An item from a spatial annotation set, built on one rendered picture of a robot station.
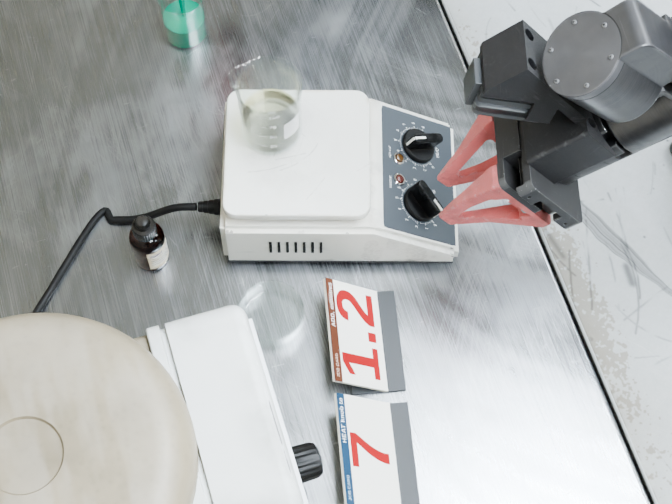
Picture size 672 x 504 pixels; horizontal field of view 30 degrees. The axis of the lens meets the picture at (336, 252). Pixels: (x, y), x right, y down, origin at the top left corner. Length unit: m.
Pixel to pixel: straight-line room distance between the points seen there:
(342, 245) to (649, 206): 0.28
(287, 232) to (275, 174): 0.05
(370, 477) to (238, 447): 0.60
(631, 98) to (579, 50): 0.05
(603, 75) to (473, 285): 0.34
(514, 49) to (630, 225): 0.34
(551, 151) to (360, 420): 0.28
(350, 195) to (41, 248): 0.28
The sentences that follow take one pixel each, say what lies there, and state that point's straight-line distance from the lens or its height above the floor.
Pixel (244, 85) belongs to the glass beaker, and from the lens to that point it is 1.01.
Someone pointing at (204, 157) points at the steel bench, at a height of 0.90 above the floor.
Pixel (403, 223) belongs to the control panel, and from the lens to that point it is 1.04.
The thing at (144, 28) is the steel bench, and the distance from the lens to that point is 1.22.
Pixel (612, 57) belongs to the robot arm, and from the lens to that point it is 0.80.
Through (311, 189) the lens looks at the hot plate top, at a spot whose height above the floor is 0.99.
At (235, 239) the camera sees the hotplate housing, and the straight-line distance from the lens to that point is 1.04.
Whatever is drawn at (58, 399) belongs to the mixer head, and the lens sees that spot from 0.40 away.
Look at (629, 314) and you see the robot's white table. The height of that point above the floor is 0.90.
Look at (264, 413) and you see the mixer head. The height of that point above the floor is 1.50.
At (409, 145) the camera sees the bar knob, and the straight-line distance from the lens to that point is 1.07.
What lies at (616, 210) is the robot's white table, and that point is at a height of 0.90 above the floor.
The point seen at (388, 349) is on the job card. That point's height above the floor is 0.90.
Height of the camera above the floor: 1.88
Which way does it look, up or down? 65 degrees down
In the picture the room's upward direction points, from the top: 2 degrees clockwise
